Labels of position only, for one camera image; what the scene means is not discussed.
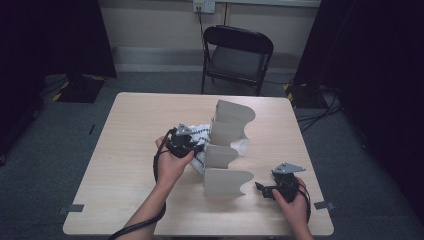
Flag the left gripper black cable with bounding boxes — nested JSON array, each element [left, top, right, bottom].
[[108, 128, 178, 240]]

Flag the black wall cable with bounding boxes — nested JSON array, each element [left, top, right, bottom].
[[197, 6, 206, 46]]

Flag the black folding chair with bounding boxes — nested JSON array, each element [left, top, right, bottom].
[[200, 24, 275, 97]]

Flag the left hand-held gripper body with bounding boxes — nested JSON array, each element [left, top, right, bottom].
[[166, 123, 201, 159]]

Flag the plain white cloth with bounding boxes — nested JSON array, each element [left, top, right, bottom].
[[230, 138, 251, 157]]

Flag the white wall socket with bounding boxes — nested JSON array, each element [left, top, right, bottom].
[[193, 0, 217, 14]]

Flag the white black patterned cloth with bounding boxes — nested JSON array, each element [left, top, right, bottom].
[[181, 123, 213, 177]]

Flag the black curtain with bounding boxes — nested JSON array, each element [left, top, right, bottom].
[[293, 0, 424, 214], [0, 0, 118, 158]]

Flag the person's left hand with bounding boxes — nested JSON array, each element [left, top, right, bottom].
[[154, 136, 195, 188]]

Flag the grey tape strip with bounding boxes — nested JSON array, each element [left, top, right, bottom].
[[313, 200, 336, 211], [57, 203, 85, 215]]

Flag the person's right hand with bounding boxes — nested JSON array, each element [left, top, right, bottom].
[[271, 176, 313, 231]]

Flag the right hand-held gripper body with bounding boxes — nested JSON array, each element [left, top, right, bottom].
[[271, 162, 307, 204]]

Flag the black stand base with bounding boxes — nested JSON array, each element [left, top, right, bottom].
[[53, 73, 107, 104], [283, 81, 321, 109]]

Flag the black floor cables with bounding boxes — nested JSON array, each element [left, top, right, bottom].
[[296, 84, 343, 133]]

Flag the grey expandable divider rack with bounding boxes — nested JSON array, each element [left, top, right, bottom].
[[203, 99, 257, 198]]

